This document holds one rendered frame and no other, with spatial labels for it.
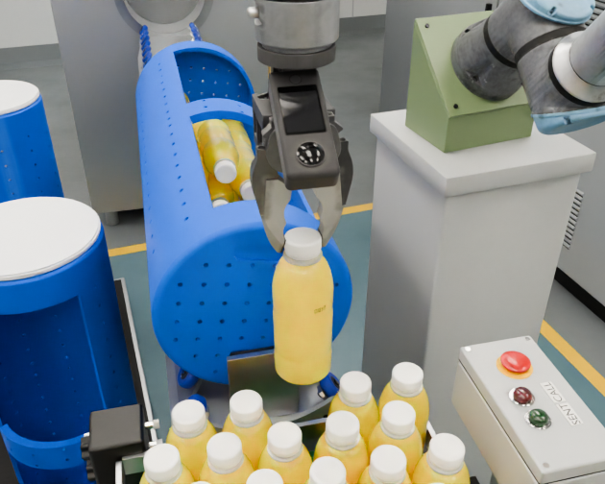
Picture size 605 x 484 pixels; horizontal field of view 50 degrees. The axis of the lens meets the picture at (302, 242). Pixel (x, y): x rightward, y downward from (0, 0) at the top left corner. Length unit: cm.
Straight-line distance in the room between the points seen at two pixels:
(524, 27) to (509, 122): 24
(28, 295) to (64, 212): 21
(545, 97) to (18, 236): 93
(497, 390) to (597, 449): 12
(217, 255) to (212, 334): 13
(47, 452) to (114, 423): 55
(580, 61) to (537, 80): 9
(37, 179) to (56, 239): 77
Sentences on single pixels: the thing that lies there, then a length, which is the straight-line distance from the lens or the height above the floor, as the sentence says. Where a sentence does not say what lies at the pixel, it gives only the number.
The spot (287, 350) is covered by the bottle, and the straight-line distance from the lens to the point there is 73.
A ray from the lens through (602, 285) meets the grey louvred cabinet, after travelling 276.
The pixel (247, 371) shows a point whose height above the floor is 103.
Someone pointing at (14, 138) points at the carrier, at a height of 96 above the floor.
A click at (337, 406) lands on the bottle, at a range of 84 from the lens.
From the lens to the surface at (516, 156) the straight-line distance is 127.
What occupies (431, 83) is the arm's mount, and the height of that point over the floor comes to 126.
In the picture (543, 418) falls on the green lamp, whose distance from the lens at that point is 79.
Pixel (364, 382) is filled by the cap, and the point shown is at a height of 108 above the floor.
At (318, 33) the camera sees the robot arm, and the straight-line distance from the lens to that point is 58.
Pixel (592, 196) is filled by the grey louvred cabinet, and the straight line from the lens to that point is 271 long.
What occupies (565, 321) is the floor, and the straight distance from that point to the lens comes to 281.
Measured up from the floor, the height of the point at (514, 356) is 111.
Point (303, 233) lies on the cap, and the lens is 68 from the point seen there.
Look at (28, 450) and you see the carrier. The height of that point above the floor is 61.
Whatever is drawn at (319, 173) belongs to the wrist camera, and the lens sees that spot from 54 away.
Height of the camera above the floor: 166
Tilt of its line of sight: 33 degrees down
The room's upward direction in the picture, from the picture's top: straight up
